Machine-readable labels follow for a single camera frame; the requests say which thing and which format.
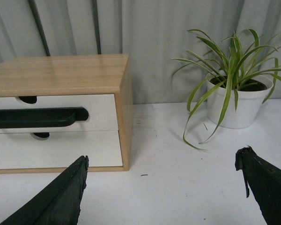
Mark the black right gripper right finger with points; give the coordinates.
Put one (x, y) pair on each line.
(262, 179)

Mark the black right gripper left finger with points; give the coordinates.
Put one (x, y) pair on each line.
(59, 202)

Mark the white lower drawer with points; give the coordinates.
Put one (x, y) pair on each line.
(24, 151)

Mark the white drawer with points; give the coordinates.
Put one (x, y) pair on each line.
(24, 151)
(101, 109)

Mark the white upper drawer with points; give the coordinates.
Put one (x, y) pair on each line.
(101, 109)

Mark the wooden drawer cabinet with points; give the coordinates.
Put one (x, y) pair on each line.
(28, 78)

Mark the white plant pot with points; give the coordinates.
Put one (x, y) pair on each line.
(248, 105)

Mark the green spider plant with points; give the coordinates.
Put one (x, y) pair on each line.
(234, 71)

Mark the grey white curtain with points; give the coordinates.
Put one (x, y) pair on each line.
(153, 32)

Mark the black drawer handle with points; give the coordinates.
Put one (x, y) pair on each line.
(42, 117)

